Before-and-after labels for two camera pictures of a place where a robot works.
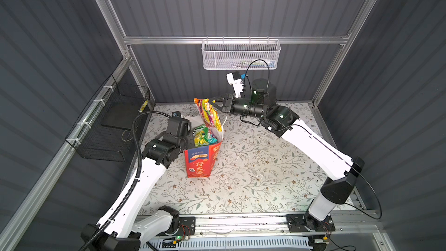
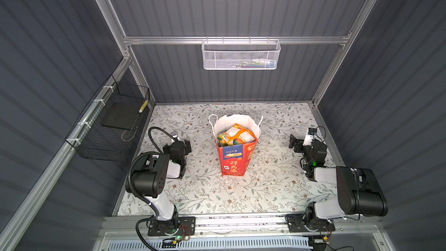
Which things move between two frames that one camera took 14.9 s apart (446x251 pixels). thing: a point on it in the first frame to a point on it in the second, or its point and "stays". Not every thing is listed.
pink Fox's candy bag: x=208 y=113 to x=238 y=133
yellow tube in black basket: x=143 y=106 stays
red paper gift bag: x=201 y=161 to x=235 y=159
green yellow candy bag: x=203 y=136 to x=223 y=139
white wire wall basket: x=238 y=54 stays
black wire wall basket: x=104 y=129 stays
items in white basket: x=245 y=63 stays
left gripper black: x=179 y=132 to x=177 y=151
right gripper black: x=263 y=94 to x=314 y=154
